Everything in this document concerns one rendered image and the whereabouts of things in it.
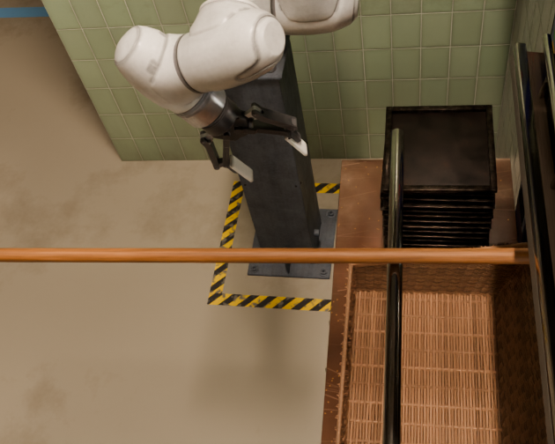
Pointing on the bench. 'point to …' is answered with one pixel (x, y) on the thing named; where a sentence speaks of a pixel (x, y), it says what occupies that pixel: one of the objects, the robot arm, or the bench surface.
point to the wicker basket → (515, 292)
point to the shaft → (261, 255)
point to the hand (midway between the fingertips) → (275, 160)
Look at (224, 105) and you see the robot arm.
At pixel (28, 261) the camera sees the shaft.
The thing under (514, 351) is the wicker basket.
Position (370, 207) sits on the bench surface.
